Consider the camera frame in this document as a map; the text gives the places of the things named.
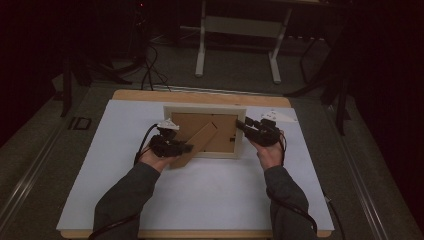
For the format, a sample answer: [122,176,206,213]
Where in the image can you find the black metal stand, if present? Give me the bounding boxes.
[59,33,134,118]
[283,19,354,137]

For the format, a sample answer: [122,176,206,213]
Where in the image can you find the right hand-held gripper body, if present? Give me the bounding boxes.
[247,109,299,148]

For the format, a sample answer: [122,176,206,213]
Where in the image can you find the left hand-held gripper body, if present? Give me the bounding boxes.
[147,117,188,159]

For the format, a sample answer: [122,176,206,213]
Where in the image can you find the person's right hand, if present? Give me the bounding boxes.
[249,131,287,172]

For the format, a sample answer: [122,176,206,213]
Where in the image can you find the white table mat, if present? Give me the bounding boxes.
[55,98,336,232]

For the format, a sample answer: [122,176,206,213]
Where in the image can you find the white metal table frame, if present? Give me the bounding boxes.
[194,0,295,85]

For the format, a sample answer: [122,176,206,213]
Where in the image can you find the metal floor rail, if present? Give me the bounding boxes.
[0,123,69,228]
[323,105,392,240]

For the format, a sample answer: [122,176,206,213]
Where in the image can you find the person's left hand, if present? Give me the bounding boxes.
[137,149,180,174]

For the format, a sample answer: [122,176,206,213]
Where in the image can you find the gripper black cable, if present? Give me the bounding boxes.
[270,129,346,240]
[87,122,160,240]

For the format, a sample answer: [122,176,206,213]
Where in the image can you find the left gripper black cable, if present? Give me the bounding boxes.
[87,122,160,240]

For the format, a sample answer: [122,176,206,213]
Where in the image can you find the black floor cables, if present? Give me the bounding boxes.
[139,43,173,93]

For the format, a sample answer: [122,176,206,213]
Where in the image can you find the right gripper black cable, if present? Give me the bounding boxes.
[270,129,346,240]

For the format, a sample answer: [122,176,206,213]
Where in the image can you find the wooden picture frame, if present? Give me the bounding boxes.
[162,104,248,170]

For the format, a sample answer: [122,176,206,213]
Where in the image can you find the black floor socket box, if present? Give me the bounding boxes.
[67,116,93,131]

